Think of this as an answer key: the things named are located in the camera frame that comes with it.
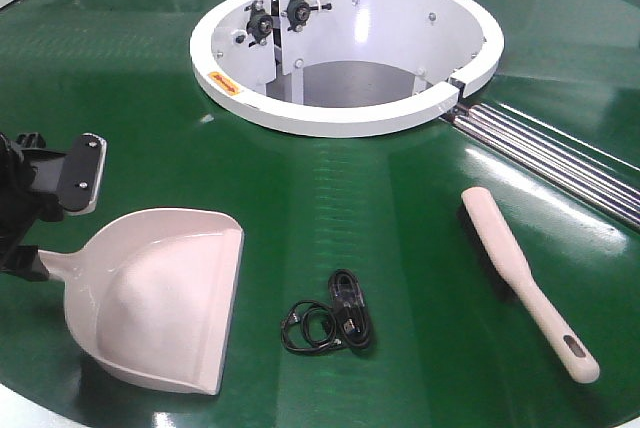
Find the black bearing mount right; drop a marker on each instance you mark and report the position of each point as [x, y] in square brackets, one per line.
[298, 12]

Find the orange warning sticker front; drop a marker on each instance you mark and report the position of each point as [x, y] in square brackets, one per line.
[225, 83]

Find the black bearing mount left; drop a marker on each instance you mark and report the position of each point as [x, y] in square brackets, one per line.
[260, 24]

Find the black bearing mount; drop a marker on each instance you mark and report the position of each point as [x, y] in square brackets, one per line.
[260, 24]
[298, 12]

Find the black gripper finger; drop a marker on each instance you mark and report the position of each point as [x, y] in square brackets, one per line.
[66, 182]
[24, 262]

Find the pink plastic dustpan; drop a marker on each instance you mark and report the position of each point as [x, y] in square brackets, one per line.
[150, 296]

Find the beige hand brush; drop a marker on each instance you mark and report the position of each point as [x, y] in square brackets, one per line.
[511, 264]

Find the steel rollers right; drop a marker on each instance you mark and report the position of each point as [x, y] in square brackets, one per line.
[577, 173]

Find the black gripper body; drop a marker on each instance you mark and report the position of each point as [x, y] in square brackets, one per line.
[19, 210]

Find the white outer rim bottom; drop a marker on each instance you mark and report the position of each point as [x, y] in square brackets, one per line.
[18, 411]

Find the green conveyor belt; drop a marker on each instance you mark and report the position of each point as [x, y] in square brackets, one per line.
[365, 297]

